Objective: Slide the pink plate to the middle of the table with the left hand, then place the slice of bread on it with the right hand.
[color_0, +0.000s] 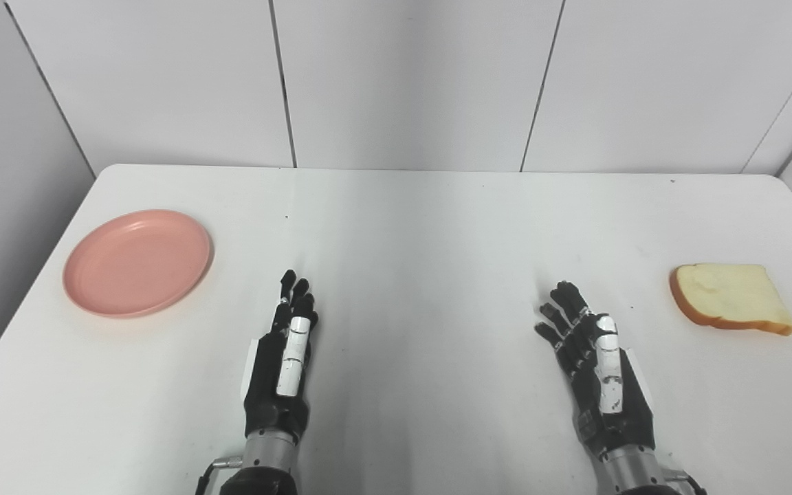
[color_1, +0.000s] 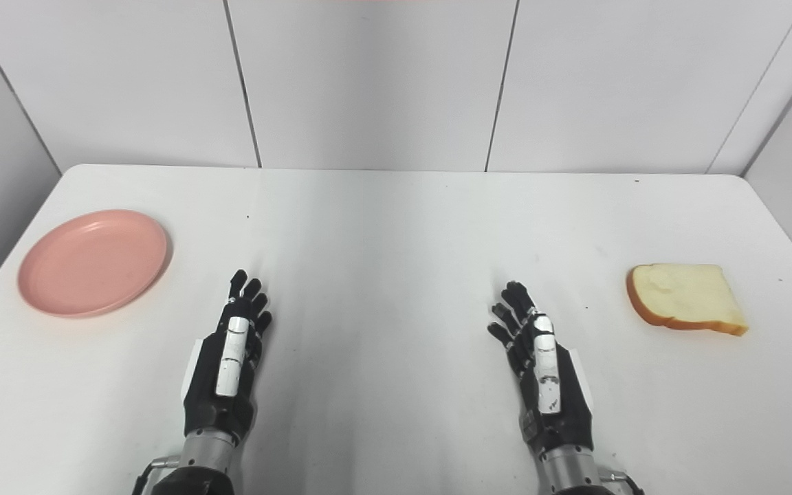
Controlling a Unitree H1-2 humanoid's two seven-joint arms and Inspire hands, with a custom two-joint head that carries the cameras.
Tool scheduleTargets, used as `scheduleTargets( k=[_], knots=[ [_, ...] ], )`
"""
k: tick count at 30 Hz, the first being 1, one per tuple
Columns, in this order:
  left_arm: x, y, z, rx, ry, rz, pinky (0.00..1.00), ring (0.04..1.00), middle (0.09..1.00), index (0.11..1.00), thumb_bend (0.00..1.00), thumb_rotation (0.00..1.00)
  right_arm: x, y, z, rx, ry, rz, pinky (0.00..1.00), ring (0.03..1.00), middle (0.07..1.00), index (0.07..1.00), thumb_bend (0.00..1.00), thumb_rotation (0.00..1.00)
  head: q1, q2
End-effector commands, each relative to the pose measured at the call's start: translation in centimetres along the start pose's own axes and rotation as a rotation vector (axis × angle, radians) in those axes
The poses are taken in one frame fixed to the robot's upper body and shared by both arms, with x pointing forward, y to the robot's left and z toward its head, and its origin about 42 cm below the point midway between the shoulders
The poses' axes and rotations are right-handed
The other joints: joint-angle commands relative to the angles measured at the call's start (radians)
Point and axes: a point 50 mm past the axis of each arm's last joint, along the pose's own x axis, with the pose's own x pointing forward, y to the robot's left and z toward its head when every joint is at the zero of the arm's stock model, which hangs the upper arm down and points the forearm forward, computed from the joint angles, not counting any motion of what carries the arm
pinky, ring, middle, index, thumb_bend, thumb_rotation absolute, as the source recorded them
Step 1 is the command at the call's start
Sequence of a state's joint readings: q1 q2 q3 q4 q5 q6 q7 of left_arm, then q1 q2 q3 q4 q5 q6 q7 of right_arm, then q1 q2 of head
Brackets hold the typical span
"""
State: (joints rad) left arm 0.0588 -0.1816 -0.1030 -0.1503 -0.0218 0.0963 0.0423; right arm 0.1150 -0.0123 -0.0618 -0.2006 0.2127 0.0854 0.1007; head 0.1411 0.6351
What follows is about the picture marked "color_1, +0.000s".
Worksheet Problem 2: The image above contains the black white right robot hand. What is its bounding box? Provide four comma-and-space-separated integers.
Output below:
487, 280, 596, 456

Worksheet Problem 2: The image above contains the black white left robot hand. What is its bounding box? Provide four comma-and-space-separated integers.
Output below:
182, 269, 274, 441

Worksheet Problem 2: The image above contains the slice of white bread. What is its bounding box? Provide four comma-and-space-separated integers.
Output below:
626, 263, 749, 337

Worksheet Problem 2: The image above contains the pink round plate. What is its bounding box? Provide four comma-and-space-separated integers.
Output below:
17, 210, 171, 318

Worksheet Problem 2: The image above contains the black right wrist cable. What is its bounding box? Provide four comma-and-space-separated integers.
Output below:
602, 470, 645, 495

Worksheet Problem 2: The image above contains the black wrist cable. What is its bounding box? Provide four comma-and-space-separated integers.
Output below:
131, 459, 184, 495
602, 470, 645, 495

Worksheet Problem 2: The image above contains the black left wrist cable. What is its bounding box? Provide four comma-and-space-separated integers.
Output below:
131, 459, 184, 495

